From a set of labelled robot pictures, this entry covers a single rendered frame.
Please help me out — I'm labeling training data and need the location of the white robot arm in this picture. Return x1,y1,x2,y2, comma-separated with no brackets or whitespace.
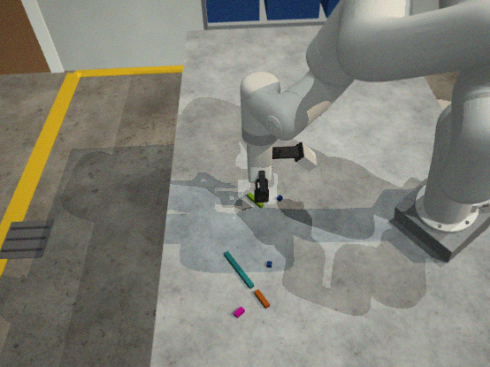
241,0,490,233

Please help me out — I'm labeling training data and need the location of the magenta rod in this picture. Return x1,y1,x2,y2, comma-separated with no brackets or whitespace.
234,307,245,318

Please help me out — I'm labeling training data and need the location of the lime green rod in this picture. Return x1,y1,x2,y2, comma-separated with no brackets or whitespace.
247,192,264,209

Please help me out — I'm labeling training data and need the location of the turquoise rod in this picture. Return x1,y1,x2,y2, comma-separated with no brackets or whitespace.
224,251,254,289

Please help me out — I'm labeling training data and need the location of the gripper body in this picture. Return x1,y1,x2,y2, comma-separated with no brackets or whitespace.
242,137,278,183

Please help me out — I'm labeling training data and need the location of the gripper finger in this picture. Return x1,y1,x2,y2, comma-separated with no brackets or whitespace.
254,171,269,203

